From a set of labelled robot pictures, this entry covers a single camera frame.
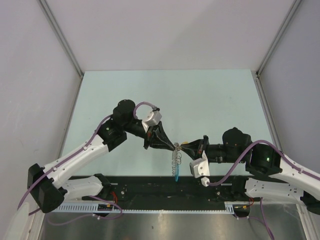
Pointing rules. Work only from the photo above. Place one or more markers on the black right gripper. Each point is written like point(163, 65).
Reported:
point(195, 148)

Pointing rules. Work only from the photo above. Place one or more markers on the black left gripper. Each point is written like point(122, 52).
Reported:
point(156, 138)

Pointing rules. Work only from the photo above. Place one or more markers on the blue key tag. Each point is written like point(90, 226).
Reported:
point(176, 172)

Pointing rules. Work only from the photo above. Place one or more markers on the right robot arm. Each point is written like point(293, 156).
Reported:
point(274, 174)

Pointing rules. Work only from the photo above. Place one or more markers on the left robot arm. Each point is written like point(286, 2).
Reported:
point(51, 185)

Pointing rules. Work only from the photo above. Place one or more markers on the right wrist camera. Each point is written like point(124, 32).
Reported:
point(199, 168)

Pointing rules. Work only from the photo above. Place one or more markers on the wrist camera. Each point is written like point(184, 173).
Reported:
point(199, 168)
point(152, 119)

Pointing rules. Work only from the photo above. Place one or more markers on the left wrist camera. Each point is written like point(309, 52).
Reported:
point(152, 119)

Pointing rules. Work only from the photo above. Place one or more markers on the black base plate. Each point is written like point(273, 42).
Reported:
point(163, 189)

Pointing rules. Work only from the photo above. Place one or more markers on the right aluminium corner post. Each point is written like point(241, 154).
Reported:
point(296, 4)

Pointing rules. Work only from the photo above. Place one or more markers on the aluminium corner post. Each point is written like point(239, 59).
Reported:
point(296, 4)
point(51, 19)

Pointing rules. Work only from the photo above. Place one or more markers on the grey slotted cable duct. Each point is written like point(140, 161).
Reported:
point(105, 208)

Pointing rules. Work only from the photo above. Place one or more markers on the left aluminium corner post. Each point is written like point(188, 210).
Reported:
point(51, 19)

